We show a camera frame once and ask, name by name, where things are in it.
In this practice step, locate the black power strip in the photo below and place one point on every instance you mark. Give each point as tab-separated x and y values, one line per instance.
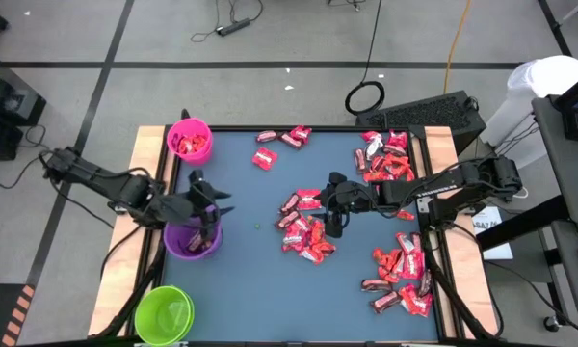
233	27

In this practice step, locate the large red candy packet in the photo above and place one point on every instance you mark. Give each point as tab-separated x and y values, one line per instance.
416	301
413	265

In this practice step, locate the black frame strut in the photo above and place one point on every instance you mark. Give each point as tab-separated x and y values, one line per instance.
462	299
120	307

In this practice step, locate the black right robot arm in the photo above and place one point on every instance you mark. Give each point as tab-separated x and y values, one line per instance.
443	185

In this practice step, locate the grey chair leg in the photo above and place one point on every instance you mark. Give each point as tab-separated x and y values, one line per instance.
573	12

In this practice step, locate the grey desk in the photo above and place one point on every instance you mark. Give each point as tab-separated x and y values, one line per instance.
573	173

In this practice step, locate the white silver candy packet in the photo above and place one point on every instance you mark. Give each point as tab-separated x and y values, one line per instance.
375	147

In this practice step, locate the pink plastic basket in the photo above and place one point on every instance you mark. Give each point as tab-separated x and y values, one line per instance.
202	159

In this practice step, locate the red square candy packet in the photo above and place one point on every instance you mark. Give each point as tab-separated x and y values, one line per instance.
265	158

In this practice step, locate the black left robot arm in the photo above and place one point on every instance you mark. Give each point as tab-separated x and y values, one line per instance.
96	176

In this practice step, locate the orange candy packet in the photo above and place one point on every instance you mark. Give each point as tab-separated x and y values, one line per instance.
379	256
185	145
399	162
325	248
405	216
200	143
373	176
377	164
409	173
396	174
316	232
389	275
394	259

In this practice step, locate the black desk crossbar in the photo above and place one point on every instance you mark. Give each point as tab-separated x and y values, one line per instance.
520	224

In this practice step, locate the wooden side board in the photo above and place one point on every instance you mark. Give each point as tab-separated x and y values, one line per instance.
108	289
440	144

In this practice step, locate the brown candy bar packet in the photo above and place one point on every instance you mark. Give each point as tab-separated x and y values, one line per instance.
425	283
375	285
385	302
291	140
195	243
289	205
287	220
394	150
266	136
416	241
361	160

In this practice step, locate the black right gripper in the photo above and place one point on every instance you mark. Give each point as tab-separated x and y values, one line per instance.
356	197

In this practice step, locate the black monitor pink screen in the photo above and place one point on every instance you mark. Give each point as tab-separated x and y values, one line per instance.
570	127

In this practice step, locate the silver red candy packet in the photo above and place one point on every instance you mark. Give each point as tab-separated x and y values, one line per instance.
404	242

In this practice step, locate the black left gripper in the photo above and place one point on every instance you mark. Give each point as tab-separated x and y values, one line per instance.
192	207

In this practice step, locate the white bagged bin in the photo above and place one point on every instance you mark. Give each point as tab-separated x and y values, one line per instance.
544	77

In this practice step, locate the white paper sheet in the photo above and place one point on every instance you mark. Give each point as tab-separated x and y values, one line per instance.
498	248

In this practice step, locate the black caster wheel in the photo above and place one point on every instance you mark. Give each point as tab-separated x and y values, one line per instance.
551	324

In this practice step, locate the purple plastic basket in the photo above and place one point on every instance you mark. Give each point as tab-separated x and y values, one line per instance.
178	246

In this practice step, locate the green plastic basket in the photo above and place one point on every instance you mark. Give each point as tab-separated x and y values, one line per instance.
164	315

